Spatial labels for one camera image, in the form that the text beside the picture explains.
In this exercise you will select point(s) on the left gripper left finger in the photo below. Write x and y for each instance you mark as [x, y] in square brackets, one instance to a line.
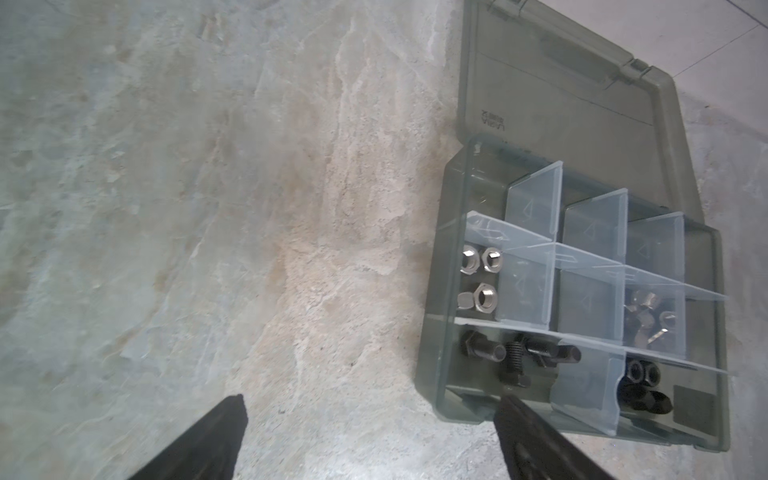
[207, 450]

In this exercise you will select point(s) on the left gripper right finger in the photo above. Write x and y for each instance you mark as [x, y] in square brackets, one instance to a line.
[533, 449]

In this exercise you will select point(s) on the black bolt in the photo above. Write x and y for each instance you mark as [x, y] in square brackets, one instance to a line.
[512, 374]
[475, 344]
[548, 354]

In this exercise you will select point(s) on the grey plastic organizer box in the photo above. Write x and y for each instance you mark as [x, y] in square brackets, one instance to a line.
[575, 165]

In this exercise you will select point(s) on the black nut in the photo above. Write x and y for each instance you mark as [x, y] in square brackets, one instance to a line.
[651, 374]
[634, 372]
[661, 404]
[636, 397]

